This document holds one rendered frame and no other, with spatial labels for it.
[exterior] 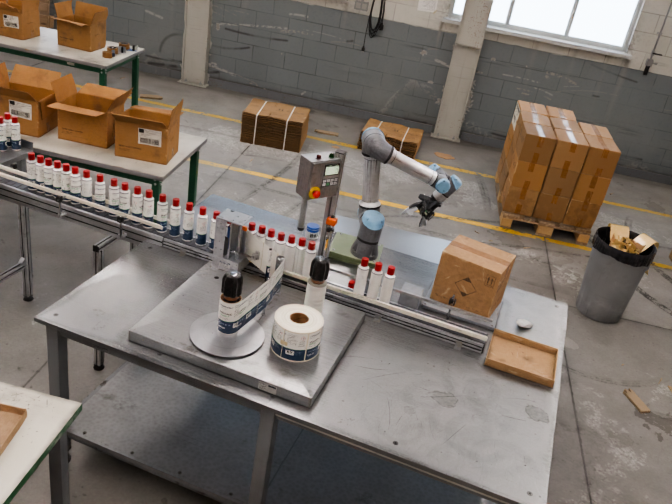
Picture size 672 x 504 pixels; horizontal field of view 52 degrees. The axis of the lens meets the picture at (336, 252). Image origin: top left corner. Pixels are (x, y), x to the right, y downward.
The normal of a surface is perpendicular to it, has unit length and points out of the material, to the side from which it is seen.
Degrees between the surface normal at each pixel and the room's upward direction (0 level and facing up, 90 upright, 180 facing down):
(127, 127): 91
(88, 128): 90
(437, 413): 0
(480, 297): 90
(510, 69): 90
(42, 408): 0
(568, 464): 0
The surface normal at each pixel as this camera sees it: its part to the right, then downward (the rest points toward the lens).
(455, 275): -0.49, 0.36
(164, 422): 0.16, -0.87
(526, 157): -0.15, 0.43
